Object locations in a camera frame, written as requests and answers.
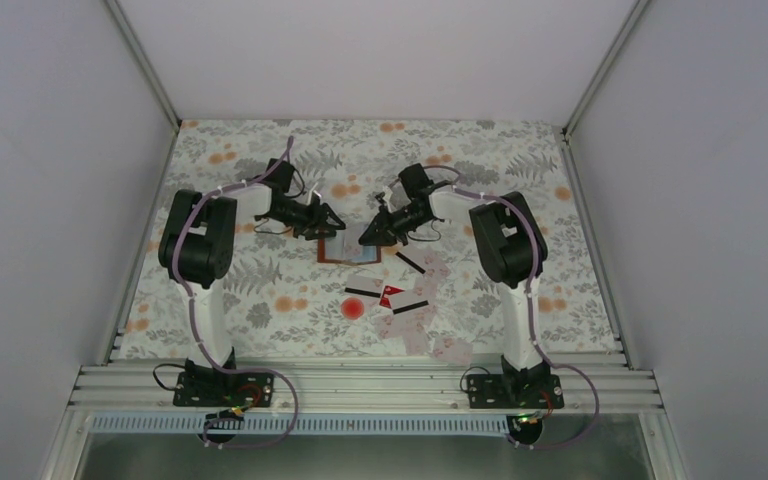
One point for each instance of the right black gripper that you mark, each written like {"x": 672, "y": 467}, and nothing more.
{"x": 385, "y": 232}

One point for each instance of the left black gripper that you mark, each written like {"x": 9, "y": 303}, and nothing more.
{"x": 316, "y": 220}

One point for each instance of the brown leather card holder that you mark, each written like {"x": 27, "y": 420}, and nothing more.
{"x": 344, "y": 248}

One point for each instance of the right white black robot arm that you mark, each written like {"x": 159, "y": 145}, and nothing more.
{"x": 511, "y": 251}

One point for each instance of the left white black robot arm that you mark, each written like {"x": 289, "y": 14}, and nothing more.
{"x": 197, "y": 248}

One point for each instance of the white card black stripe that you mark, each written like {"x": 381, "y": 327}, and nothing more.
{"x": 363, "y": 286}

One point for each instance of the red card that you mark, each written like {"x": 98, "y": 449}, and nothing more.
{"x": 387, "y": 293}

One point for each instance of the white pink card lowest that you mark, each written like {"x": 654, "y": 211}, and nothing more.
{"x": 452, "y": 350}

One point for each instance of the floral patterned table mat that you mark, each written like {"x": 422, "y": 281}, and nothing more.
{"x": 281, "y": 302}

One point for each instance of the red round spot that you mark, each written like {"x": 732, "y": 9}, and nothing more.
{"x": 352, "y": 308}

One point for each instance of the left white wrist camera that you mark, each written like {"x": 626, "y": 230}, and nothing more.
{"x": 313, "y": 198}

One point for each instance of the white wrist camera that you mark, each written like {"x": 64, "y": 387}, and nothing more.
{"x": 384, "y": 199}
{"x": 313, "y": 198}

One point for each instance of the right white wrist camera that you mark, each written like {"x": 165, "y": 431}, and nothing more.
{"x": 384, "y": 199}

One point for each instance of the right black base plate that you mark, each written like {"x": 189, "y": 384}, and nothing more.
{"x": 489, "y": 391}

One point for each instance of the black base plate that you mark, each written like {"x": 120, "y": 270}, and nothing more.
{"x": 489, "y": 391}
{"x": 224, "y": 391}

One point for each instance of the blue slotted cable duct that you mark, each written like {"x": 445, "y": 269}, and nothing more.
{"x": 305, "y": 424}

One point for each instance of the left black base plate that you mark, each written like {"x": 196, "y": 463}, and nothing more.
{"x": 224, "y": 391}

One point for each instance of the aluminium rail frame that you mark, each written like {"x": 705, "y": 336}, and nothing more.
{"x": 360, "y": 386}

